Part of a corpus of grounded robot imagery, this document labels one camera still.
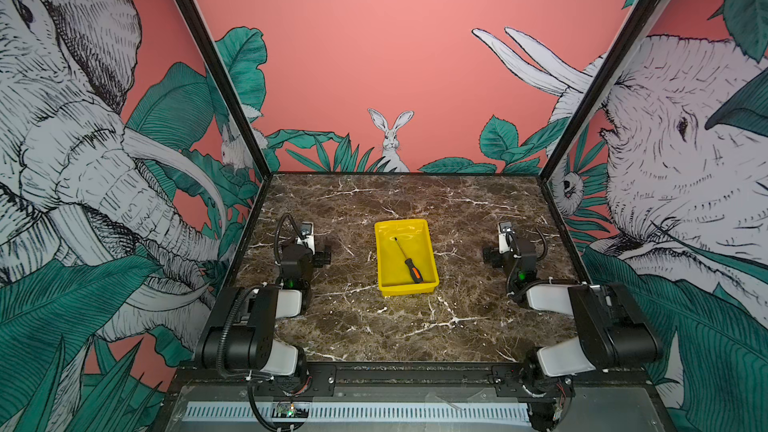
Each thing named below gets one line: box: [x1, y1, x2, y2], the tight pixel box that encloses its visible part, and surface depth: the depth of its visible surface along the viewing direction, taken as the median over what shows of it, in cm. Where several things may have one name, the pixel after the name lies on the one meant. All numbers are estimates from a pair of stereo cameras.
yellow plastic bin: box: [374, 219, 440, 296], surface depth 97 cm
